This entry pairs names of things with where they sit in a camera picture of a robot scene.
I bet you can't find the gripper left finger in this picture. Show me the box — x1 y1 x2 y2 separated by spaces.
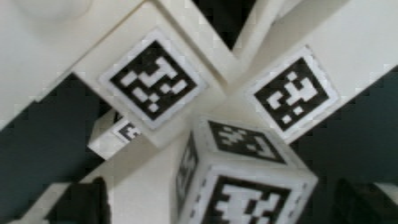
23 176 113 224

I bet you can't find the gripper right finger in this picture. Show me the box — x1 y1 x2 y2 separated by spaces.
330 179 398 224

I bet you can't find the white tagged cube part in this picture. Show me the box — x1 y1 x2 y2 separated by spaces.
170 116 318 224

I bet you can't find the white chair back frame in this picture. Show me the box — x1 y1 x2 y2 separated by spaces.
0 0 398 223

